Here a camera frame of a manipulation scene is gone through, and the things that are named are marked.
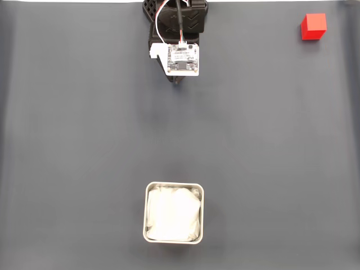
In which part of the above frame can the dark table mat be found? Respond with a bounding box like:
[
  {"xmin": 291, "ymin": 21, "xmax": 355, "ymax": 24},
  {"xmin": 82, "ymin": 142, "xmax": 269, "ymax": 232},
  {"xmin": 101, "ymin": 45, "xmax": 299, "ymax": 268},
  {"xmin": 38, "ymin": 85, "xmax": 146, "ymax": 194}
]
[{"xmin": 0, "ymin": 1, "xmax": 360, "ymax": 270}]

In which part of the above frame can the white crumpled tissue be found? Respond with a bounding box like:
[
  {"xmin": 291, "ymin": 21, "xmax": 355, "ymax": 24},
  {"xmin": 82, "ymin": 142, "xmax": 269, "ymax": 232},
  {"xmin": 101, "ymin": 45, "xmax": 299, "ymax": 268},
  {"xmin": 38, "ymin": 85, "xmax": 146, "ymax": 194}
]
[{"xmin": 145, "ymin": 185, "xmax": 202, "ymax": 242}]

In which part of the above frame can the white motor cable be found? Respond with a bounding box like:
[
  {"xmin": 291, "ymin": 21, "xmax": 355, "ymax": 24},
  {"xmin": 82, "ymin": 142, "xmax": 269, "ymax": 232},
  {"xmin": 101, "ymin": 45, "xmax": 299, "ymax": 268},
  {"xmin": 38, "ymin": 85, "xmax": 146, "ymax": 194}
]
[{"xmin": 155, "ymin": 0, "xmax": 170, "ymax": 45}]

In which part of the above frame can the square metal box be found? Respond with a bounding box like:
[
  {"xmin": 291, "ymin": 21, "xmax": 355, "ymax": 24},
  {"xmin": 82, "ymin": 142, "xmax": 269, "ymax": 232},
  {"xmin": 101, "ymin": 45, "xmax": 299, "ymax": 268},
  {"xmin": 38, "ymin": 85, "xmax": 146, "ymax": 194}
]
[{"xmin": 142, "ymin": 181, "xmax": 204, "ymax": 245}]

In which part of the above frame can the red cube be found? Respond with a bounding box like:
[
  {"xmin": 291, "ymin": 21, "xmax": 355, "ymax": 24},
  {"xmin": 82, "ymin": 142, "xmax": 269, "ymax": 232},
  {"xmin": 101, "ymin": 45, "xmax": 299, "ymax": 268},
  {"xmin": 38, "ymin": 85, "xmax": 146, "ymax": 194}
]
[{"xmin": 300, "ymin": 13, "xmax": 327, "ymax": 41}]

